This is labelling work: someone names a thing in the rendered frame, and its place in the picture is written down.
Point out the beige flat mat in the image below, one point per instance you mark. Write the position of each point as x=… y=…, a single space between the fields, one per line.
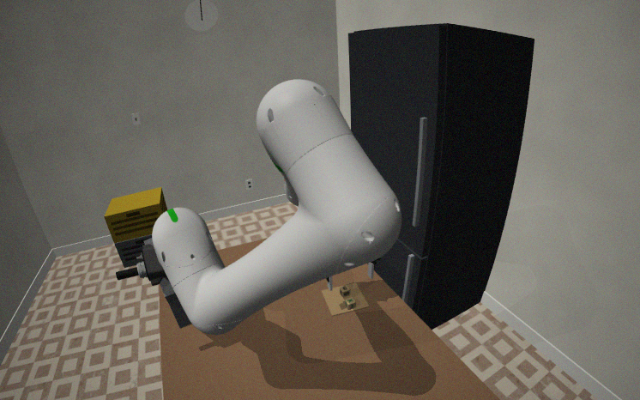
x=336 y=303

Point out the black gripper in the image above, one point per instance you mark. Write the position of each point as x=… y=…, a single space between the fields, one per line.
x=370 y=274

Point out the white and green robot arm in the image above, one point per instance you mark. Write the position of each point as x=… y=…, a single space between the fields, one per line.
x=347 y=216

